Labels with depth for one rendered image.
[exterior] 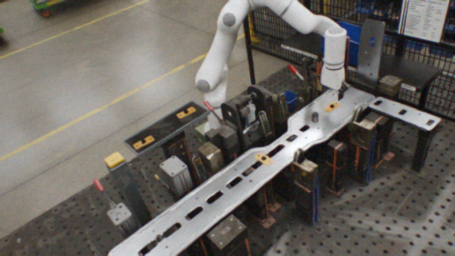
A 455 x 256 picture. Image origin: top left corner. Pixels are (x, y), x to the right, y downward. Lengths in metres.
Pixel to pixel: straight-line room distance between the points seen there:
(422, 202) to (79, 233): 1.60
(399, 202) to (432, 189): 0.17
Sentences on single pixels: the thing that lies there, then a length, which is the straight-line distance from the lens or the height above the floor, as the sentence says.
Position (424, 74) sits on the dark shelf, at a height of 1.03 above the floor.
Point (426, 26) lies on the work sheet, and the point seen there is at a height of 1.22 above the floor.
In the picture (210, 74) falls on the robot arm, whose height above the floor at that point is 1.21.
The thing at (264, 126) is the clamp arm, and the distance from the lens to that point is 1.61.
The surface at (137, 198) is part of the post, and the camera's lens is 1.60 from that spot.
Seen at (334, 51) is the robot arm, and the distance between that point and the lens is 1.55.
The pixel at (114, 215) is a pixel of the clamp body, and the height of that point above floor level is 1.06.
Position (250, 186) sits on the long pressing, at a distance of 1.40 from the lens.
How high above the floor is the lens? 2.05
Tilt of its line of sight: 38 degrees down
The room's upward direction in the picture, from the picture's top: 11 degrees counter-clockwise
